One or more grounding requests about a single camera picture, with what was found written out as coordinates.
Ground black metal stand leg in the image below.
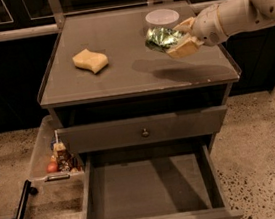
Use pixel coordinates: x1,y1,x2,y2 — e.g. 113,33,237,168
15,180,38,219

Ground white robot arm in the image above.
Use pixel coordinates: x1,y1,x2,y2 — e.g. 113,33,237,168
166,0,275,58

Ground brown snack packet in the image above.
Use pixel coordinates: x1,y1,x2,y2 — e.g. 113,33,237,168
53,143,73,172

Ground brass top drawer knob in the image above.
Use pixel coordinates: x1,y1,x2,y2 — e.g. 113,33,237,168
141,128,150,138

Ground clear plastic storage bin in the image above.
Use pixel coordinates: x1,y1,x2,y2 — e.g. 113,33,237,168
29,115,83,183

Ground grey wooden drawer cabinet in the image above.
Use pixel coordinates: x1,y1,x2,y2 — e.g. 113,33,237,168
26,0,262,219

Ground yellow sponge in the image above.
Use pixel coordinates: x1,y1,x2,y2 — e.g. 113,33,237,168
72,49,108,74

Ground grey top drawer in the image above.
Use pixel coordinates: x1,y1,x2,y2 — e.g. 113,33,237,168
58,105,227,153

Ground white ceramic bowl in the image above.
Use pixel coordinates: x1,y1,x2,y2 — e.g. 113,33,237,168
145,9,180,28

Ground red round fruit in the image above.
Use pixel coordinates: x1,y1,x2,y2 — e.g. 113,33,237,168
46,162,59,174

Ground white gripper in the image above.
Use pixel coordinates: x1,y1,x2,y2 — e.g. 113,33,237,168
166,4,228,59

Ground grey open middle drawer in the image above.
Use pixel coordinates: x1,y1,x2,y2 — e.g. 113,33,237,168
83,139,243,219

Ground crushed green can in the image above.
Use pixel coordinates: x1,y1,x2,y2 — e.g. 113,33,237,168
145,27,185,53

